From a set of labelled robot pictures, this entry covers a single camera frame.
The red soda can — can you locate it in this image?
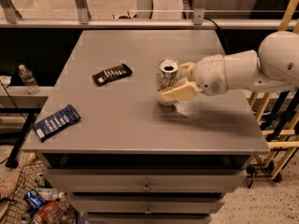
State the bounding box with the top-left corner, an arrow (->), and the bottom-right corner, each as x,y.
33,201 -> 63,224

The wire mesh basket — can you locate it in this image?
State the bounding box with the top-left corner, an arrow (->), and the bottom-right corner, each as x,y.
4,161 -> 77,224

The black rxbar chocolate bar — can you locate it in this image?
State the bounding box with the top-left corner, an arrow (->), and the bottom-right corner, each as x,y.
93,63 -> 133,87

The green can in basket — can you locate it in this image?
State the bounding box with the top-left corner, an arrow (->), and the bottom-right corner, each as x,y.
36,173 -> 46,188

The grey drawer cabinet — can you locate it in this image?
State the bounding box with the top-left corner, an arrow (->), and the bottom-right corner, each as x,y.
23,30 -> 268,224

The white 7up soda can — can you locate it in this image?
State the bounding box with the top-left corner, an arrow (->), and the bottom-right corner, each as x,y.
156,57 -> 180,105

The blue snack bar wrapper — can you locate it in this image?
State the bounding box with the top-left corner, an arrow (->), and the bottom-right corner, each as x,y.
33,105 -> 81,142

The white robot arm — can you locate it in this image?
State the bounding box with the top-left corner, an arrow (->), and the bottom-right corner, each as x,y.
157,31 -> 299,105

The plastic bottle in basket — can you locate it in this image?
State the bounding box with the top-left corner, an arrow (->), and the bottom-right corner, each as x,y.
36,188 -> 64,201

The black cable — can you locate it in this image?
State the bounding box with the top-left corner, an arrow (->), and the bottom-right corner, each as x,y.
204,17 -> 233,56

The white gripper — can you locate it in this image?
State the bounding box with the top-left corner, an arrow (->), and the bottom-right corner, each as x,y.
158,54 -> 227,104

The clear plastic water bottle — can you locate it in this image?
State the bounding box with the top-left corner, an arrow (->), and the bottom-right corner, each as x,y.
19,64 -> 40,95

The black side table stand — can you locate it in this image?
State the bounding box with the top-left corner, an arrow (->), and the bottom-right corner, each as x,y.
0,86 -> 52,169

